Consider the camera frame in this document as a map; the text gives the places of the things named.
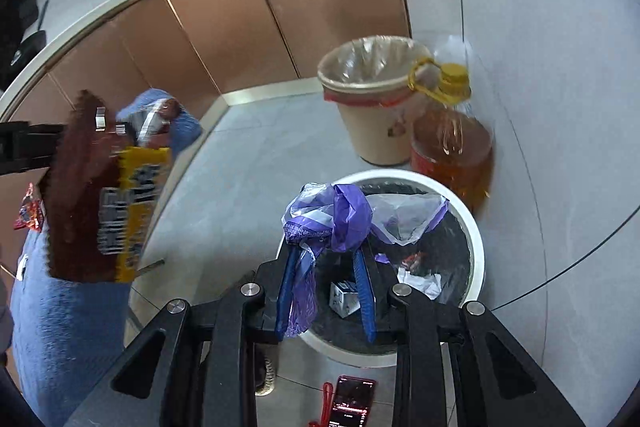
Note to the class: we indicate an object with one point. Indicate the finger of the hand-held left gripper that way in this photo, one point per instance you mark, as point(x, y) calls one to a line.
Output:
point(30, 147)

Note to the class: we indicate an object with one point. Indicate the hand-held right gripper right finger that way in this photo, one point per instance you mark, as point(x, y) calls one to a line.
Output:
point(366, 302)

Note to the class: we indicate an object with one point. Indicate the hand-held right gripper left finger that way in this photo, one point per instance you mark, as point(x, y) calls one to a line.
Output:
point(286, 297)

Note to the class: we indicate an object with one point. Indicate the brown yellow snack wrapper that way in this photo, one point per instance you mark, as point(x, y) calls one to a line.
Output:
point(85, 207)

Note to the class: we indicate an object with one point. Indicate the purple plastic bag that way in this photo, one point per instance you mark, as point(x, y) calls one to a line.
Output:
point(345, 219)

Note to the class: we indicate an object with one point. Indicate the white bin with black liner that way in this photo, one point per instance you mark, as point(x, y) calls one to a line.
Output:
point(472, 232)

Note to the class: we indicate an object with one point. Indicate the small white box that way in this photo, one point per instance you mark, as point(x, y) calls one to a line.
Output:
point(345, 299)

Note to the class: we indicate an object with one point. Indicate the small red wrapper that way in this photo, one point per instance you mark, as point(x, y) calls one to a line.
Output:
point(414, 262)

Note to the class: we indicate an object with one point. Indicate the red snack wrapper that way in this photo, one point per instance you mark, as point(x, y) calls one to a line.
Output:
point(29, 209)

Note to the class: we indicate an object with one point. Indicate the red smartphone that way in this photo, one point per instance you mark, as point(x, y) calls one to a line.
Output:
point(350, 402)

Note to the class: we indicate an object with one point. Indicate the beige bin with clear liner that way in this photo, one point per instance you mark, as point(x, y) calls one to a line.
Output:
point(372, 127)

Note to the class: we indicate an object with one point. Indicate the cooking oil bottle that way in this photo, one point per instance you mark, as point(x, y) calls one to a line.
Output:
point(452, 147)

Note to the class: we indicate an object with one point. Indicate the blue towel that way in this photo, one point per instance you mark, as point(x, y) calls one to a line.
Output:
point(65, 332)

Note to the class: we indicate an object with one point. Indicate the brown kitchen cabinet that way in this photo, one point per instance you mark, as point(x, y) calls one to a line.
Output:
point(280, 7)

